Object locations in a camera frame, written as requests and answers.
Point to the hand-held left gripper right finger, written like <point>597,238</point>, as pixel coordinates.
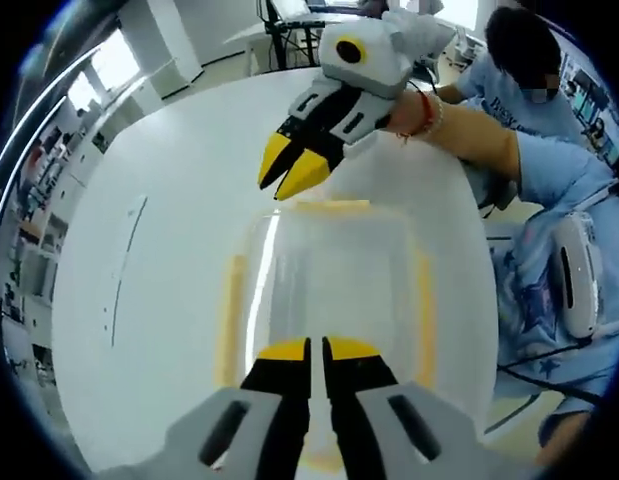
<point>404,430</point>

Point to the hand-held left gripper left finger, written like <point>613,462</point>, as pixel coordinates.
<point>229,430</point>

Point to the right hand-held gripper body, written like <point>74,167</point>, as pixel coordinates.
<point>379,60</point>

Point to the clear storage box yellow latches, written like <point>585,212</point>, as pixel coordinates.
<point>339,280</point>

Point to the person's body in blue shirt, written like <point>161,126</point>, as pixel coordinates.
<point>539,240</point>

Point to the white worn device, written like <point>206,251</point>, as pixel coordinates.
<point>579,280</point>

